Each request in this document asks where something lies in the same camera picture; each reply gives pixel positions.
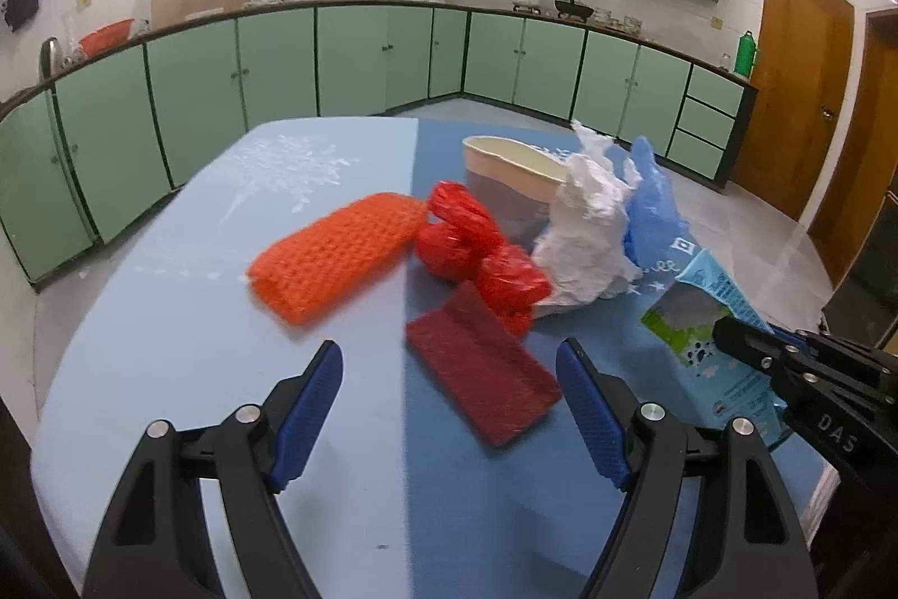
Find blue milk carton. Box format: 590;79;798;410
641;249;787;447

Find dark red scouring pad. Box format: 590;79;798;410
406;283;562;449

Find white paper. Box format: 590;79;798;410
531;122;642;318

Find blue plastic bag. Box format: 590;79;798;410
624;135;689;269

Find green lower kitchen cabinets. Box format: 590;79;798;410
2;2;757;284

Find wooden door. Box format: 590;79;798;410
808;9;896;289
732;0;855;221

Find blue printed tablecloth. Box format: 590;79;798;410
30;115;840;599

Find orange foam fruit net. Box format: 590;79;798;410
246;191;426;327

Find red plastic bag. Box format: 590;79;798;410
414;181;551;337

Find beige paper cup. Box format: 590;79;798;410
462;135;566;251

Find green thermos bottle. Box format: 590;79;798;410
734;30;758;79

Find black wok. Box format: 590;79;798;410
554;0;595;24

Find red plastic basin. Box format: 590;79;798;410
79;18;134;58

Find steel kettle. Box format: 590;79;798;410
38;36;66;80

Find dark hanging towel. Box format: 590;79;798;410
2;0;40;33

